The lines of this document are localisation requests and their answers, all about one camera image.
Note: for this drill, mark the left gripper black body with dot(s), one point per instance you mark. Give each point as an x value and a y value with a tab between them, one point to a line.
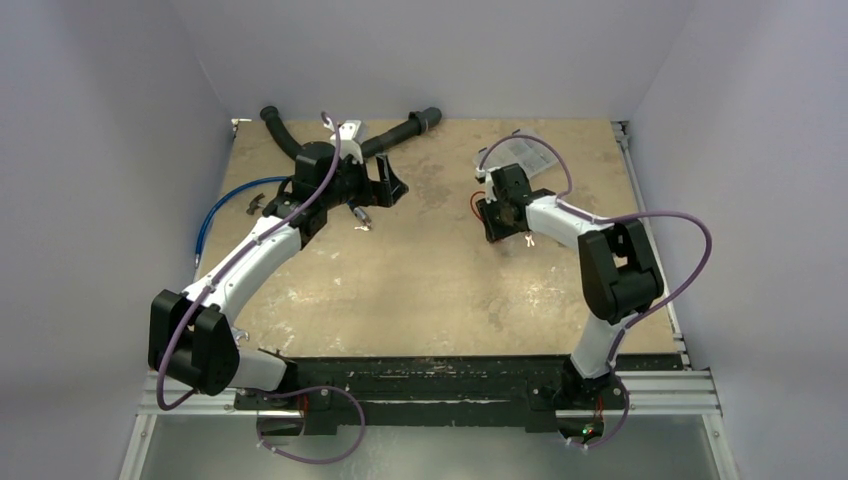
365	192

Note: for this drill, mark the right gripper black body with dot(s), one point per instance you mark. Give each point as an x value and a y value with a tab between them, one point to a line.
501	220

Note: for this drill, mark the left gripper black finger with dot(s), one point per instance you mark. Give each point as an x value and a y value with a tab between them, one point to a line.
391	191
387	178

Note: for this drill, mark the red cable lock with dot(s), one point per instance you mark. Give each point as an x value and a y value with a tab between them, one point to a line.
474	202

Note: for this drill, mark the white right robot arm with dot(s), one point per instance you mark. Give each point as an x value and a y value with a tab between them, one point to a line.
619	274

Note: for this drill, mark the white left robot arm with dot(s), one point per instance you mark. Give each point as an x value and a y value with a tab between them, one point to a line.
191	334

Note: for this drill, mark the clear plastic organizer box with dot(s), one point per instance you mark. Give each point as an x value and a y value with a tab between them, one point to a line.
523	148

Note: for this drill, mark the small hammer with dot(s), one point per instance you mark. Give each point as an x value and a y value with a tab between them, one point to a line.
256	205

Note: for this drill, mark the small silver wrench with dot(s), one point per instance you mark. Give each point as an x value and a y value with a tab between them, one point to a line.
240	335

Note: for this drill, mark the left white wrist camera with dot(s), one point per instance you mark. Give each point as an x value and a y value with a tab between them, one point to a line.
346	137

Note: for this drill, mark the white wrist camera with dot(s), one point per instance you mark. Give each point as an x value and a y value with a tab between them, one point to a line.
346	137
484	178

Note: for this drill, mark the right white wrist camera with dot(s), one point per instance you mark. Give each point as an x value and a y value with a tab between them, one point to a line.
484	178

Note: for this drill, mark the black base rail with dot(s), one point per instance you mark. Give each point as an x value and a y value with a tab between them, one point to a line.
476	391

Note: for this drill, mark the aluminium frame rail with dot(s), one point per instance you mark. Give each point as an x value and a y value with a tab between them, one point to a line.
655	384

